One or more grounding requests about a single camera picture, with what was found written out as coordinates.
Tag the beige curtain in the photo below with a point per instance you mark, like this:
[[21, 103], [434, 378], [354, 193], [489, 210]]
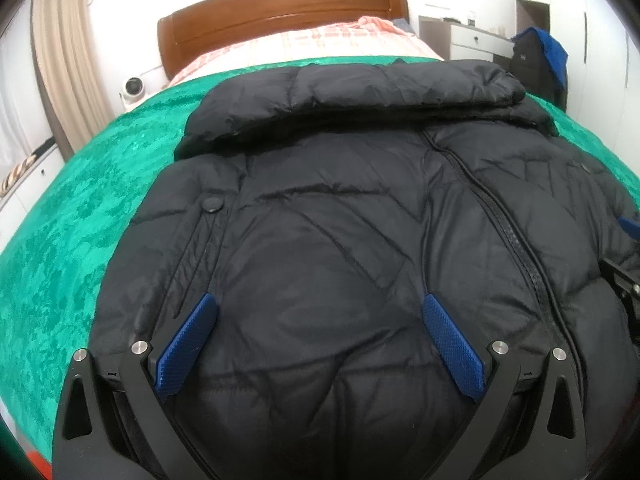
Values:
[[70, 60]]

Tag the white sheer curtain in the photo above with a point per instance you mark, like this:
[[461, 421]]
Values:
[[20, 100]]

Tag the black puffer jacket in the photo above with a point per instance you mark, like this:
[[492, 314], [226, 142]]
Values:
[[325, 260]]

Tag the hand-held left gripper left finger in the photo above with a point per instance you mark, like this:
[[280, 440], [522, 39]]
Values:
[[185, 342]]

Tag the black cloth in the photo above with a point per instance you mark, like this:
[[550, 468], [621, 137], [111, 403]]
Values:
[[42, 149]]

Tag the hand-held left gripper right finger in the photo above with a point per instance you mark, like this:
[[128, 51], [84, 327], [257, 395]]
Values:
[[452, 347]]

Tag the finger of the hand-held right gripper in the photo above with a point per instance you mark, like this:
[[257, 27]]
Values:
[[622, 290], [631, 229]]

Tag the grey pillow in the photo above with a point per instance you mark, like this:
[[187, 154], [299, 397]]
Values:
[[402, 24]]

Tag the white round fan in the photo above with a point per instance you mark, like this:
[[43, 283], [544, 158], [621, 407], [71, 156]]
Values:
[[134, 89]]

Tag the white wardrobe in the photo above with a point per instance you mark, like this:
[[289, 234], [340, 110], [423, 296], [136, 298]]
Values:
[[600, 60]]

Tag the green plush blanket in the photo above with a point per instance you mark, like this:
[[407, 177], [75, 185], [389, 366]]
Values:
[[75, 210]]

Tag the white low cabinet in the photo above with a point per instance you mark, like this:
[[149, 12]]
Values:
[[32, 187]]

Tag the wooden headboard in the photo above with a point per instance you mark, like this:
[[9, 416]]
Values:
[[275, 5]]

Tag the white desk with drawer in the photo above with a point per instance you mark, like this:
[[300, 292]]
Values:
[[475, 41]]

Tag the striped folded cloth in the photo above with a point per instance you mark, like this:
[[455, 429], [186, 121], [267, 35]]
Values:
[[12, 177]]

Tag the blue garment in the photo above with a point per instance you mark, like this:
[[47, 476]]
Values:
[[552, 55]]

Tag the pink striped bedsheet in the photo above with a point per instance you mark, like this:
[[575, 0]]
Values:
[[300, 42]]

